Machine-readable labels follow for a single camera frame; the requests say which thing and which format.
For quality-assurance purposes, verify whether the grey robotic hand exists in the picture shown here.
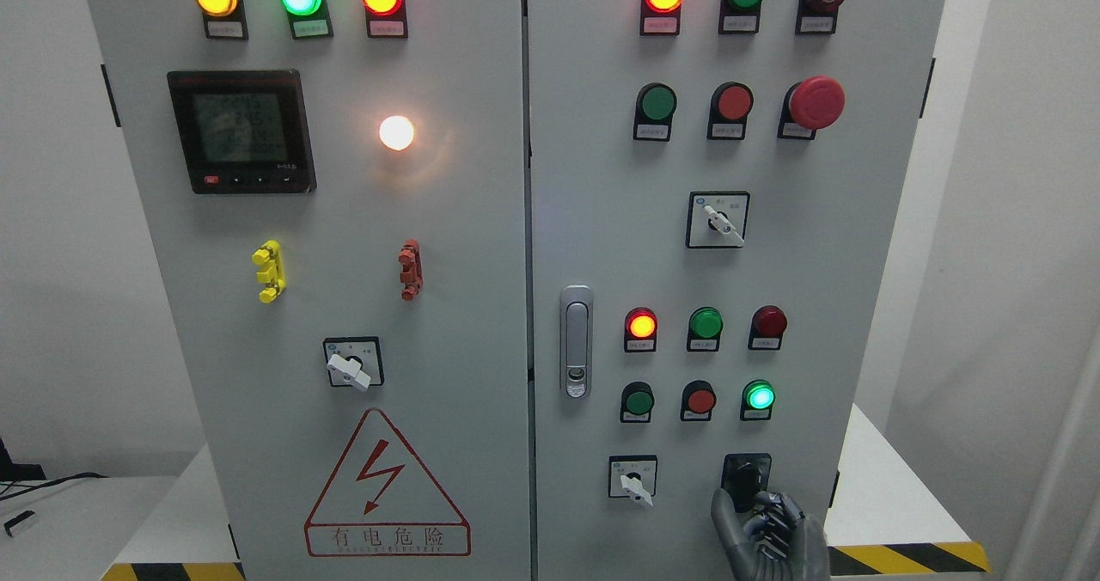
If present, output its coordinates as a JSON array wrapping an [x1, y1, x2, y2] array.
[[711, 487, 831, 580]]

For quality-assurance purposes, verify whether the black rotary knob switch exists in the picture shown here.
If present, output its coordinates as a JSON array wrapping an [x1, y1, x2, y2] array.
[[721, 453, 773, 513]]

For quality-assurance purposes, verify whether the green push button lower right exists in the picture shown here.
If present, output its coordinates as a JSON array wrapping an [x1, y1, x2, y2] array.
[[739, 380, 776, 421]]

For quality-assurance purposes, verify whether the green push button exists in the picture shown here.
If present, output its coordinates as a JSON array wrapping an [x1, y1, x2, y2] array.
[[739, 380, 776, 421], [633, 83, 677, 142], [620, 382, 655, 423]]

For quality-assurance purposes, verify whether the red push button lower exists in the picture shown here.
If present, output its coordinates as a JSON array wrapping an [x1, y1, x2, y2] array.
[[680, 380, 718, 423]]

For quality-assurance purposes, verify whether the red push button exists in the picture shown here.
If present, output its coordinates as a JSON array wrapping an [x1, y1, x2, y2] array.
[[706, 81, 755, 141], [680, 380, 718, 423]]

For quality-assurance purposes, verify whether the yellow black hazard tape right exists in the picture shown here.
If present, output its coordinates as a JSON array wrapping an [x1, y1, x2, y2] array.
[[828, 541, 991, 575]]

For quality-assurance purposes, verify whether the yellow black hazard tape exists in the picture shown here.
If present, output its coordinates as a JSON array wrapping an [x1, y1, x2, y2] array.
[[828, 541, 991, 575], [101, 562, 245, 581]]

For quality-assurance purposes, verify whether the green push button lower left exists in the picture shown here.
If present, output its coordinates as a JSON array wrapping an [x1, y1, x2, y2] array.
[[620, 382, 655, 423]]

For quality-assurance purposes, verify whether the red indicator middle right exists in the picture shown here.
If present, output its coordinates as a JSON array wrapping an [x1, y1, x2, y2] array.
[[748, 304, 787, 351]]

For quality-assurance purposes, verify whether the green indicator middle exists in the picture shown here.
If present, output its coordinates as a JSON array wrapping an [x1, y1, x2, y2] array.
[[685, 307, 724, 352]]

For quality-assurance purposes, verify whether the red lit indicator middle left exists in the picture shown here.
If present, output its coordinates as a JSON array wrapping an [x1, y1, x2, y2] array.
[[622, 307, 657, 353]]

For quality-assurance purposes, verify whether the red high voltage warning sticker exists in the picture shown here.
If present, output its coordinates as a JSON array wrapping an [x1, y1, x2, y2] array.
[[305, 407, 472, 558]]

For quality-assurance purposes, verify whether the grey electrical control cabinet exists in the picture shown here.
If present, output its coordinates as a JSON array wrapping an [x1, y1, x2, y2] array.
[[88, 0, 945, 580]]

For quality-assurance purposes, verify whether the red emergency stop button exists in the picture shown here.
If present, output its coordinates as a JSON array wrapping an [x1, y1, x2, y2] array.
[[777, 75, 847, 141]]

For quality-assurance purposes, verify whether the red push button upper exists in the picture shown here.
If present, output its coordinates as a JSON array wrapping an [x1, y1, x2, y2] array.
[[706, 81, 755, 141]]

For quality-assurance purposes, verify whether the green push button upper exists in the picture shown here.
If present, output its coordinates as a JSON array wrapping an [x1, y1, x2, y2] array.
[[633, 83, 677, 142]]

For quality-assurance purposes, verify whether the green indicator light top right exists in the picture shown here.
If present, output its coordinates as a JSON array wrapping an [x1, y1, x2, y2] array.
[[718, 0, 763, 35]]

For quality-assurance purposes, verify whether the dark red buzzer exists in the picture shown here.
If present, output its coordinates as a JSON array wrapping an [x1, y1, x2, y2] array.
[[795, 0, 845, 35]]

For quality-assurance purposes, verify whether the white glowing lamp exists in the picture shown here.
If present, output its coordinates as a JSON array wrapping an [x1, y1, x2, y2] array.
[[378, 116, 416, 151]]

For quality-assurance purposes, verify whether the red indicator light right door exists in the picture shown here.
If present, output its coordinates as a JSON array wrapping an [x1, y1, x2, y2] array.
[[638, 0, 684, 36]]

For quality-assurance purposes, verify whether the red indicator light door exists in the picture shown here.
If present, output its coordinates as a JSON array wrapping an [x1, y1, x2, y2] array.
[[362, 0, 408, 39], [638, 0, 684, 36]]

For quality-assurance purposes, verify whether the yellow black hazard tape left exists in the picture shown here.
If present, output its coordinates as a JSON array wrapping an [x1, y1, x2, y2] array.
[[101, 562, 245, 581]]

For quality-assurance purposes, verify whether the black digital power meter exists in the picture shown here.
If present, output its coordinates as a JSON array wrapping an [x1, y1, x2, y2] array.
[[168, 70, 317, 196]]

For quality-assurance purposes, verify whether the red indicator light left door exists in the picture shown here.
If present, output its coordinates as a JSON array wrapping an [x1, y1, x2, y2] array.
[[362, 0, 408, 39]]

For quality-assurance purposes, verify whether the green lit indicator light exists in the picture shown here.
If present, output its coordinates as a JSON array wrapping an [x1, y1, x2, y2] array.
[[281, 0, 333, 40]]

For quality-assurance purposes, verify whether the small black white usb dongle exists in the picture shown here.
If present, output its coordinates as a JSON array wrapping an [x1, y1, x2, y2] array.
[[3, 509, 39, 538]]

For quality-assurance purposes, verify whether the black router with antenna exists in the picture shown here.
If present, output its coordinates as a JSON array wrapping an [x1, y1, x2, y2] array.
[[0, 440, 45, 482]]

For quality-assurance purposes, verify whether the yellow indicator light top left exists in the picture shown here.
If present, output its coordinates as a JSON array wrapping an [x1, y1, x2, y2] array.
[[195, 0, 248, 40]]

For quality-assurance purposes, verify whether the white selector switch lower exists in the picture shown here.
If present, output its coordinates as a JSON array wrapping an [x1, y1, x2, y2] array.
[[608, 454, 657, 508]]

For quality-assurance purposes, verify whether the white selector switch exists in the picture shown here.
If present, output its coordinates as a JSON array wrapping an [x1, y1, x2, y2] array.
[[685, 191, 750, 249], [608, 454, 657, 508]]

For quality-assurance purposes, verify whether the silver door handle lock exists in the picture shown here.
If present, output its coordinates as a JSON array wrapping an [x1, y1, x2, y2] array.
[[560, 284, 594, 401]]

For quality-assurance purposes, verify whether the white selector switch upper right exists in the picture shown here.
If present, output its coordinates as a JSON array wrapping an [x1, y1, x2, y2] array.
[[685, 191, 750, 249]]

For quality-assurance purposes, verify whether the white selector switch left door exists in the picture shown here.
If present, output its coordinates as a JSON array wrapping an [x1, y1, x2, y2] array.
[[322, 337, 385, 392]]

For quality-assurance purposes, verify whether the black cable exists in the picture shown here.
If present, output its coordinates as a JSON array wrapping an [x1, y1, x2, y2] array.
[[0, 473, 106, 503]]

